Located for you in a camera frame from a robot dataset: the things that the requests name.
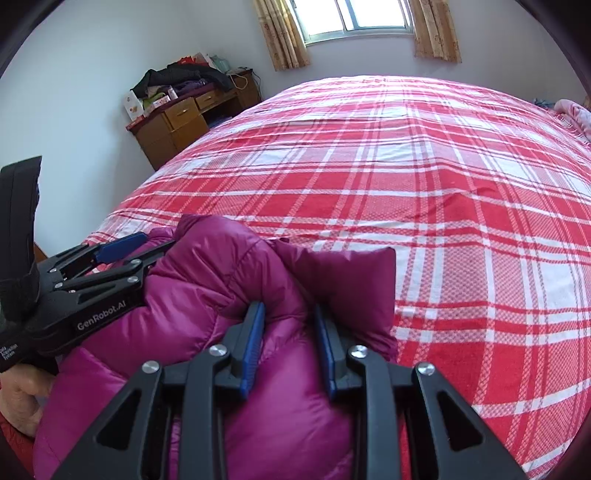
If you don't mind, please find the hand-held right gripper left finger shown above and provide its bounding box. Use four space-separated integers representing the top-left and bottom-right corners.
51 301 267 480

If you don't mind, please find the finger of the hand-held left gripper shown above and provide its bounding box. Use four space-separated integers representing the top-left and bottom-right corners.
47 232 151 278
51 239 179 296

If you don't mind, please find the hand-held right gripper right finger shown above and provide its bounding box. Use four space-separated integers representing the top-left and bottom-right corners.
313 304 527 480

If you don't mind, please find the magenta down jacket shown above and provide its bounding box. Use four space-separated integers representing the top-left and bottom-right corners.
32 213 400 480

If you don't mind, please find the pile of dark clothes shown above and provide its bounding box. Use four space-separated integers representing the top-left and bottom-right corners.
131 62 232 99

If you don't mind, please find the person's left hand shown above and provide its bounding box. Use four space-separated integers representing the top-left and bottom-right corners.
0 364 55 439

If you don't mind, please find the white box with orange print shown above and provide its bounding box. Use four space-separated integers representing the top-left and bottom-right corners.
124 90 144 123

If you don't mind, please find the wooden desk with drawers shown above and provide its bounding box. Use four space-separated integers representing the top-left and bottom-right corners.
127 69 263 171

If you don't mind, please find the red plaid bed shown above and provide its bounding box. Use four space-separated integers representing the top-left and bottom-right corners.
83 75 591 476

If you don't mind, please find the tan floral curtain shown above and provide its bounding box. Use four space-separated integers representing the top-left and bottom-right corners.
410 0 462 64
253 0 311 72

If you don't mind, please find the window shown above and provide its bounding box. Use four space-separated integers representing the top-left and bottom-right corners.
291 0 414 46

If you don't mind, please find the pink blanket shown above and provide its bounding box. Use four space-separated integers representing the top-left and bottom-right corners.
553 98 591 146

